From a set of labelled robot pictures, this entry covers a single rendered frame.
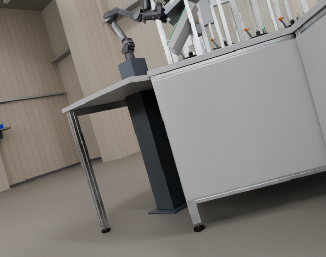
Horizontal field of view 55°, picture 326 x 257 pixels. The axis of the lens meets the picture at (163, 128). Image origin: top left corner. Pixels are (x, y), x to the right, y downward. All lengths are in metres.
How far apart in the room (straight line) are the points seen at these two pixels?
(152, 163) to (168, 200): 0.27
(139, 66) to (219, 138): 0.86
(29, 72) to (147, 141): 9.20
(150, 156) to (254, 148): 0.80
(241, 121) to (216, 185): 0.35
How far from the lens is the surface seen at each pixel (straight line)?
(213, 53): 1.62
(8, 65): 10.95
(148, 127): 2.10
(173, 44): 1.90
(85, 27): 8.75
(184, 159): 1.61
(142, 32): 8.41
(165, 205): 2.21
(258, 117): 1.62
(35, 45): 11.59
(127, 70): 2.18
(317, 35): 1.45
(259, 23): 3.56
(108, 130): 8.26
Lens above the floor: 0.59
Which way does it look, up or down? 1 degrees down
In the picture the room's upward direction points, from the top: 16 degrees counter-clockwise
